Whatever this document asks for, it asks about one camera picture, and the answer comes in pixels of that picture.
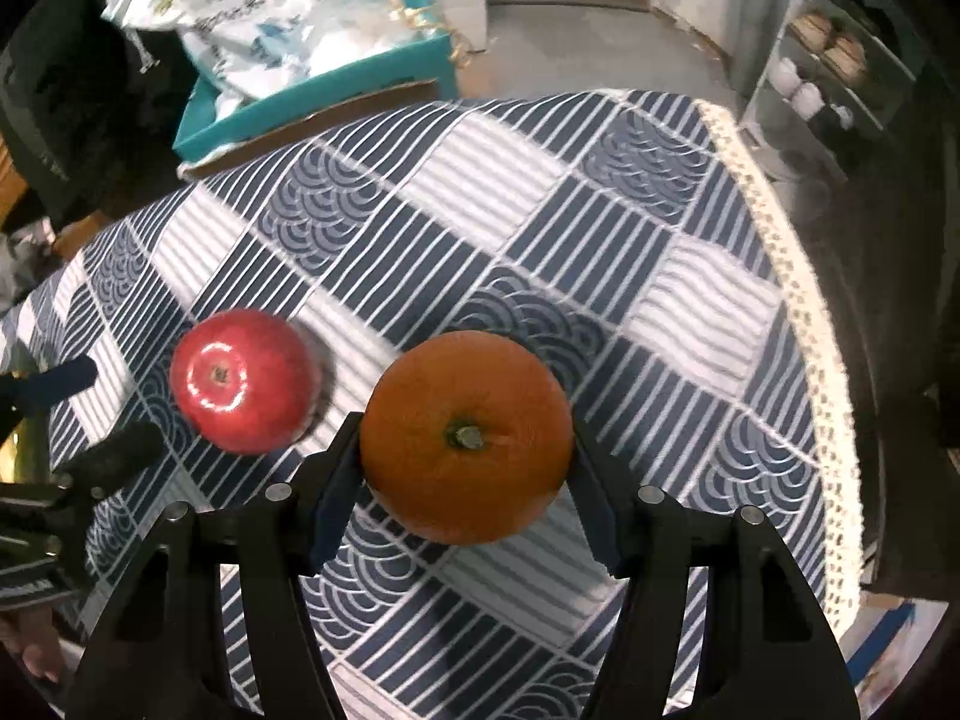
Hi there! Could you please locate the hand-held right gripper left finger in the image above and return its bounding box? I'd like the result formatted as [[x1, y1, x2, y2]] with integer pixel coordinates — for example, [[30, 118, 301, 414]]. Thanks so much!
[[67, 412, 368, 720]]

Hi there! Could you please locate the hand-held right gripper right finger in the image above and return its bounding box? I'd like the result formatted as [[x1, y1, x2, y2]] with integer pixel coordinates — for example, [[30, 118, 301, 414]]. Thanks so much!
[[566, 420, 860, 720]]

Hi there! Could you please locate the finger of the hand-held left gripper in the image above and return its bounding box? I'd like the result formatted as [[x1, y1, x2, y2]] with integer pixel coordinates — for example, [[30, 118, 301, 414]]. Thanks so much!
[[49, 420, 164, 502], [0, 358, 98, 415]]

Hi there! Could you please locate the red apple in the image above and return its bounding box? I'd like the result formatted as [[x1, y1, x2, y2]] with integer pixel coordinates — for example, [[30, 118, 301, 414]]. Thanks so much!
[[169, 309, 320, 455]]

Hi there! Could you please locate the orange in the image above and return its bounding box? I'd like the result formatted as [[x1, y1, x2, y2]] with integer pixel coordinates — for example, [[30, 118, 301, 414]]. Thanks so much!
[[358, 330, 577, 545]]

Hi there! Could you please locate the person's left hand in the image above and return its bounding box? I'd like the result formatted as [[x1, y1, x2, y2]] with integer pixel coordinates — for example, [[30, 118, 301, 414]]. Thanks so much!
[[0, 604, 65, 685]]

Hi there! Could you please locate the navy white patterned tablecloth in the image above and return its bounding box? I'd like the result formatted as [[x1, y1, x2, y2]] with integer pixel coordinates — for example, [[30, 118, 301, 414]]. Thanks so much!
[[0, 90, 875, 720]]

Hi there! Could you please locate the blue white carton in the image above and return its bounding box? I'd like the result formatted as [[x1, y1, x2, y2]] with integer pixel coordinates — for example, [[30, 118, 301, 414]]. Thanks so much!
[[844, 592, 947, 715]]

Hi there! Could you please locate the teal cardboard box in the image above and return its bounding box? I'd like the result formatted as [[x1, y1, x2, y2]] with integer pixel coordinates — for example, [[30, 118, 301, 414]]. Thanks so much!
[[174, 0, 460, 166]]

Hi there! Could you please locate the white printed plastic bag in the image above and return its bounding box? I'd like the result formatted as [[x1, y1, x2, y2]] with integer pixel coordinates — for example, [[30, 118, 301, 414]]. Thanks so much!
[[101, 0, 316, 102]]

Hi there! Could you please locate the clear plastic bag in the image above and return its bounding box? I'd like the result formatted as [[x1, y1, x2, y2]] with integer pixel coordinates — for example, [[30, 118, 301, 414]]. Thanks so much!
[[300, 0, 421, 80]]

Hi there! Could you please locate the metal shelf rack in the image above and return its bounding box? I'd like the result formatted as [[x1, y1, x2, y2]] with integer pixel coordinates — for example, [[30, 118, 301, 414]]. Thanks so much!
[[739, 0, 927, 188]]

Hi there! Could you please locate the brown bowl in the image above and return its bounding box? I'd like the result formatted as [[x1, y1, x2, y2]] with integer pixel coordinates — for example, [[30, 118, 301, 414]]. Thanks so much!
[[791, 11, 833, 51], [825, 34, 869, 85]]

